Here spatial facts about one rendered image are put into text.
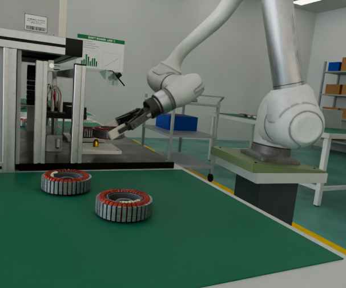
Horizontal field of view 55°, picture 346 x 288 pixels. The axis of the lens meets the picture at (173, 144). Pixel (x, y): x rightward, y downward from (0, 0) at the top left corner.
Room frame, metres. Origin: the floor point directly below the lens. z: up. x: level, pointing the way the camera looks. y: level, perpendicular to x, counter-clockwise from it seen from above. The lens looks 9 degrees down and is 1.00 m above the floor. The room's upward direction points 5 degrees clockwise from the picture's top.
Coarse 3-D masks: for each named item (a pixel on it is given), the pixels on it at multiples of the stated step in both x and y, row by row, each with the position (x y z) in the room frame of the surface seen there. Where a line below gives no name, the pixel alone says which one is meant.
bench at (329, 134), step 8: (240, 120) 4.41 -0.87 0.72; (248, 120) 4.26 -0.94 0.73; (328, 128) 3.91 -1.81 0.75; (328, 136) 3.16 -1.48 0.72; (336, 136) 3.20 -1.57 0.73; (344, 136) 3.25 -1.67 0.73; (328, 144) 3.21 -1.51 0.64; (208, 152) 5.11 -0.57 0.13; (328, 152) 3.22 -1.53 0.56; (208, 160) 5.09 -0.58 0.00; (320, 160) 3.24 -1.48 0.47; (320, 168) 3.23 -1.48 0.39; (304, 184) 3.38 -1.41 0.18; (312, 184) 3.32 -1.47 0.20; (320, 184) 3.20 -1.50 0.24; (320, 192) 3.21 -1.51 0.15; (320, 200) 3.22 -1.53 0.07
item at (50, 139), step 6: (48, 132) 1.13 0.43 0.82; (48, 138) 1.06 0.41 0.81; (54, 138) 1.07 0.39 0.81; (60, 138) 1.08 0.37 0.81; (48, 144) 1.06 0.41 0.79; (54, 144) 1.07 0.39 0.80; (60, 144) 1.08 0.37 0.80; (48, 150) 1.06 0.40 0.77; (54, 150) 1.07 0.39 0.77; (60, 150) 1.08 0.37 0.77
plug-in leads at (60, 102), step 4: (48, 88) 1.07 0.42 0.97; (52, 88) 1.08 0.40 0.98; (56, 88) 1.09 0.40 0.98; (52, 92) 1.08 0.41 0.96; (60, 92) 1.08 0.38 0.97; (52, 96) 1.08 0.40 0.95; (52, 100) 1.08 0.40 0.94; (60, 100) 1.08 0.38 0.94; (52, 104) 1.08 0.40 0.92; (60, 104) 1.08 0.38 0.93; (52, 108) 1.08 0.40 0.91; (60, 108) 1.08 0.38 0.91; (52, 112) 1.08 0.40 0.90; (60, 112) 1.08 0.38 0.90
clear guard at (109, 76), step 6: (54, 66) 1.42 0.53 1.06; (60, 66) 1.38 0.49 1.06; (66, 66) 1.33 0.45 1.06; (72, 66) 1.33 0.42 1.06; (102, 72) 1.55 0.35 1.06; (108, 72) 1.45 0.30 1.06; (108, 78) 1.55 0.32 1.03; (114, 78) 1.46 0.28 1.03; (114, 84) 1.54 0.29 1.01; (120, 84) 1.44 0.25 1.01
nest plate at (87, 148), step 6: (84, 144) 1.19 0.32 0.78; (90, 144) 1.20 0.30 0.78; (102, 144) 1.23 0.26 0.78; (108, 144) 1.24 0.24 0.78; (84, 150) 1.07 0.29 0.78; (90, 150) 1.08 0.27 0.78; (96, 150) 1.09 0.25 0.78; (102, 150) 1.10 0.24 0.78; (108, 150) 1.11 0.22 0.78; (114, 150) 1.12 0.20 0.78; (120, 150) 1.13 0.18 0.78
